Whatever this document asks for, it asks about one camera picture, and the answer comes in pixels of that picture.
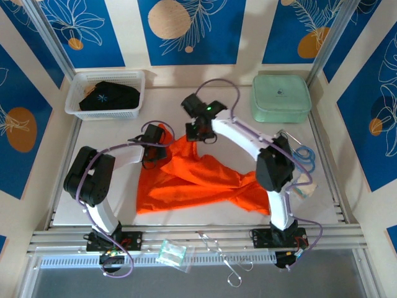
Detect orange t-shirt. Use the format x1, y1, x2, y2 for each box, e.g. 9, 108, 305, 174
135, 123, 270, 217

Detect white perforated plastic basket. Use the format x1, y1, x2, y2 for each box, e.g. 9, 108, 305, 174
64, 70, 146, 120

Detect black t-shirt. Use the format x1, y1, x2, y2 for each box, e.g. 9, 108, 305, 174
78, 81, 141, 112

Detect pale green zip case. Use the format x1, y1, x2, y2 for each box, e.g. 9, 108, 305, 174
250, 74, 312, 124

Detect thin grey metal tool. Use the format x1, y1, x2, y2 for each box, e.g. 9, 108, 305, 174
279, 130, 304, 146

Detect clear plastic bag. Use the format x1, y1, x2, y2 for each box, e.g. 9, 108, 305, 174
154, 238, 196, 274

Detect grey metal panel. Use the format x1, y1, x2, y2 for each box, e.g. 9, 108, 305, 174
30, 248, 370, 298

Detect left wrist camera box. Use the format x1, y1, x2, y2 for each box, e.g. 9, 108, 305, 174
143, 123, 165, 144

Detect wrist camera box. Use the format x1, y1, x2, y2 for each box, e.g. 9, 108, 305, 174
143, 123, 165, 144
181, 94, 203, 117

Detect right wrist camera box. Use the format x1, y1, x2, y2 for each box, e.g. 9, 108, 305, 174
181, 94, 203, 117

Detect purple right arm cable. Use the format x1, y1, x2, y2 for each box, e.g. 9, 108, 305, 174
194, 78, 324, 271

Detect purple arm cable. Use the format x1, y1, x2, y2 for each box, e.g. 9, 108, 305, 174
194, 78, 324, 271
75, 120, 174, 278

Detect aluminium table frame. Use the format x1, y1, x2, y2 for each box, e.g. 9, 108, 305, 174
26, 114, 372, 257

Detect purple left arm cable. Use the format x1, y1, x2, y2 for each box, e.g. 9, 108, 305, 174
75, 120, 174, 278

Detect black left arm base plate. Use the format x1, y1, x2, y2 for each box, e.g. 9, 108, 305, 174
86, 231, 143, 252

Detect coiled blue cable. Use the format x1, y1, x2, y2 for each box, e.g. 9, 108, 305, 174
293, 145, 317, 171

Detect white slotted cable duct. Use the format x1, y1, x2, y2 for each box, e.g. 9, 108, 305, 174
40, 250, 277, 269

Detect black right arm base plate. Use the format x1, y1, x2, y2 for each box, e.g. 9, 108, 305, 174
251, 228, 308, 249

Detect aluminium upright post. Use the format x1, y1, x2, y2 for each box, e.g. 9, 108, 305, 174
305, 0, 364, 91
20, 0, 76, 84

